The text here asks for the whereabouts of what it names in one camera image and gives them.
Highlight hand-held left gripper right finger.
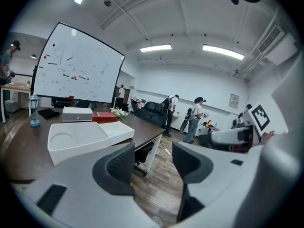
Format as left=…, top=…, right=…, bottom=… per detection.
left=170, top=142, right=256, bottom=228

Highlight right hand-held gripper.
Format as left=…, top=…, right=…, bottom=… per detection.
left=210, top=101, right=271, bottom=146

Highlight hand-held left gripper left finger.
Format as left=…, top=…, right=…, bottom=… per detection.
left=23, top=142, right=164, bottom=228

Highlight white plastic tray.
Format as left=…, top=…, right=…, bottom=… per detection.
left=47, top=122, right=110, bottom=166

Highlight white box grey front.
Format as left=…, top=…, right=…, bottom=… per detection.
left=62, top=106, right=93, bottom=123

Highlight grey box-shaped cabinet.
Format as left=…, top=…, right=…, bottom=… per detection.
left=4, top=100, right=19, bottom=114

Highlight person's right hand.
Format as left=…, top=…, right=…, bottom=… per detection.
left=260, top=130, right=276, bottom=145

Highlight small round table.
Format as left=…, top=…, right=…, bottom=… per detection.
left=200, top=120, right=220, bottom=132

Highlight person's grey shirt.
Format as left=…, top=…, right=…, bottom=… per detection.
left=248, top=53, right=304, bottom=228

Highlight black mesh office chair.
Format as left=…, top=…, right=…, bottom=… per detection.
left=134, top=101, right=168, bottom=173

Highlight red book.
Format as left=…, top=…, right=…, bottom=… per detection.
left=91, top=111, right=119, bottom=123

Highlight black flat pouch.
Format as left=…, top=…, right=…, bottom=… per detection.
left=37, top=108, right=60, bottom=120

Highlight white artificial flowers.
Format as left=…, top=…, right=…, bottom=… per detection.
left=111, top=107, right=129, bottom=124

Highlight black high-back chair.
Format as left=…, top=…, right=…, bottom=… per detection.
left=130, top=100, right=147, bottom=116

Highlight pink cloth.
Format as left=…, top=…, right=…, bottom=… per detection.
left=131, top=95, right=143, bottom=109

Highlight ceiling air conditioner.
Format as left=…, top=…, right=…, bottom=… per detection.
left=257, top=25, right=297, bottom=66

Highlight light wooden table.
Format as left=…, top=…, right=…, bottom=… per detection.
left=0, top=83, right=32, bottom=123

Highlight whiteboard on black stand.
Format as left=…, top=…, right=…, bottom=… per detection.
left=32, top=21, right=126, bottom=104

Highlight grey wall panel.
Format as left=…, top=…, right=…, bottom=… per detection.
left=229, top=93, right=240, bottom=109

